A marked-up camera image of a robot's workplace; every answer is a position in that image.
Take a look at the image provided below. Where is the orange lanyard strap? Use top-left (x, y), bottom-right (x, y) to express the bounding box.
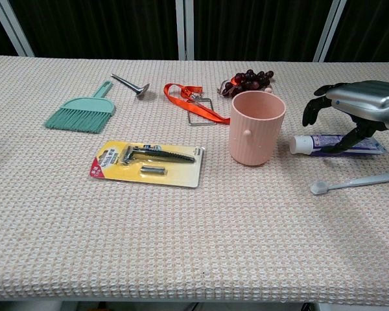
top-left (163, 83), bottom-right (231, 126)

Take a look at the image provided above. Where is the light grey toothbrush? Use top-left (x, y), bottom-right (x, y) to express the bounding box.
top-left (310, 171), bottom-right (389, 196)

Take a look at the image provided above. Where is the purple white tube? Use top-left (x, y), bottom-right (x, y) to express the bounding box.
top-left (290, 133), bottom-right (388, 159)

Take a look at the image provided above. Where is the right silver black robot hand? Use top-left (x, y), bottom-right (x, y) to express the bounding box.
top-left (303, 80), bottom-right (389, 155)

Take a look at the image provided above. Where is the clear badge holder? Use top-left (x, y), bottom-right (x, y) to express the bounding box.
top-left (185, 96), bottom-right (218, 126)

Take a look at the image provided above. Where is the white frame post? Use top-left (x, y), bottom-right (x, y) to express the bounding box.
top-left (0, 0), bottom-right (35, 58)
top-left (312, 0), bottom-right (348, 63)
top-left (176, 0), bottom-right (195, 61)

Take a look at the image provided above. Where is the yellow razor blister pack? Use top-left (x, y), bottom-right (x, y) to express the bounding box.
top-left (89, 139), bottom-right (205, 189)

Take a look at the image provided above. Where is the beige waffle tablecloth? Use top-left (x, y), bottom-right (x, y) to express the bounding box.
top-left (0, 54), bottom-right (389, 304)

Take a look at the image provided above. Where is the green hand brush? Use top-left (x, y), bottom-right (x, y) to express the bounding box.
top-left (44, 80), bottom-right (117, 134)

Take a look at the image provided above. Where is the pink ribbed cup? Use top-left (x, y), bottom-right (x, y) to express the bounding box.
top-left (229, 86), bottom-right (286, 167)

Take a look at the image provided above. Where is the silver metal engine valve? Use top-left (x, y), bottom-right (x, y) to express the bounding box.
top-left (110, 73), bottom-right (150, 98)

